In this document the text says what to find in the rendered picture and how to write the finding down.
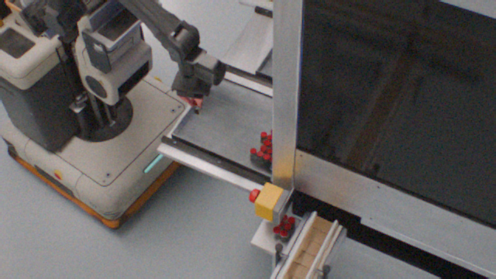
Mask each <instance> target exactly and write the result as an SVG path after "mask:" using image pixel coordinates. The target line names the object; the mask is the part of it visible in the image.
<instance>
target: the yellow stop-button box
mask: <svg viewBox="0 0 496 279"><path fill-rule="evenodd" d="M290 193H291V192H289V191H286V190H284V189H282V188H279V187H277V186H274V185H272V184H269V183H266V184H265V185H264V187H263V190H262V191H260V193H259V194H258V196H257V199H256V201H255V215H257V216H259V217H261V218H263V219H266V220H268V221H270V222H272V223H274V224H278V225H279V213H280V210H281V209H282V207H283V205H284V203H285V202H286V200H287V198H288V196H289V194H290Z"/></svg>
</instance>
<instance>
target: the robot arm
mask: <svg viewBox="0 0 496 279"><path fill-rule="evenodd" d="M119 1H120V2H121V3H122V4H123V5H124V6H125V7H126V8H127V9H128V10H129V11H130V12H131V13H133V14H134V15H135V16H136V17H137V18H138V19H139V20H141V21H142V23H143V24H144V25H146V27H147V28H148V29H149V30H150V32H151V33H152V34H153V37H154V38H155V39H156V40H158V41H160V42H161V43H162V44H161V46H163V47H164V48H165V49H166V50H167V52H168V53H169V56H170V60H172V61H174V62H177V64H178V69H179V71H178V72H177V74H176V76H175V79H174V81H173V83H172V85H171V87H170V88H171V90H172V91H174V90H175V91H177V96H179V98H180V99H182V100H183V101H185V102H187V103H188V104H189V105H191V106H192V107H193V106H194V105H193V101H194V100H195V101H196V102H197V104H198V107H199V108H201V106H202V101H204V97H205V95H206V97H208V96H209V93H210V88H211V86H212V84H213V85H215V86H218V85H220V84H221V83H222V81H223V78H224V77H225V75H226V66H225V64H223V63H222V61H221V60H220V59H218V58H215V57H213V56H211V55H209V54H207V50H206V49H204V48H201V47H199V46H198V45H199V44H200V35H199V31H198V29H197V28H196V27H195V26H193V25H190V24H187V23H186V21H185V20H184V19H183V20H180V19H179V18H178V17H177V16H176V15H175V14H173V13H171V12H168V11H167V10H166V9H164V8H163V6H162V5H160V4H158V3H157V2H155V1H154V0H119ZM86 12H88V7H87V6H86V4H85V3H84V2H83V1H82V0H34V1H33V2H31V3H30V4H29V5H27V6H26V7H24V9H22V11H20V12H19V15H20V16H21V18H22V19H23V20H24V23H25V24H26V25H27V26H28V27H29V28H30V29H31V30H32V31H33V33H34V34H35V35H37V36H38V35H40V34H42V33H44V32H45V31H46V30H48V29H49V28H50V29H51V30H52V31H53V32H55V33H56V34H57V35H61V36H65V34H67V33H68V32H69V31H70V30H71V28H73V27H74V26H75V25H76V24H77V23H78V21H79V20H80V19H81V17H82V16H83V15H84V14H85V13H86ZM172 32H175V34H173V35H171V33H172ZM190 98H191V99H190Z"/></svg>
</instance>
